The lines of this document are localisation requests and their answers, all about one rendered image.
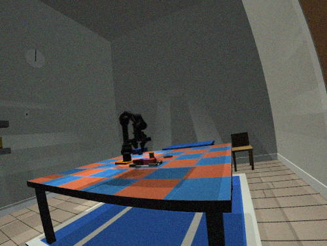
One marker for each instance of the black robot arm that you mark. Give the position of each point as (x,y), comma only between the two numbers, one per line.
(138,124)

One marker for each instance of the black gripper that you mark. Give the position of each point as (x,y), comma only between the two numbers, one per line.
(138,137)

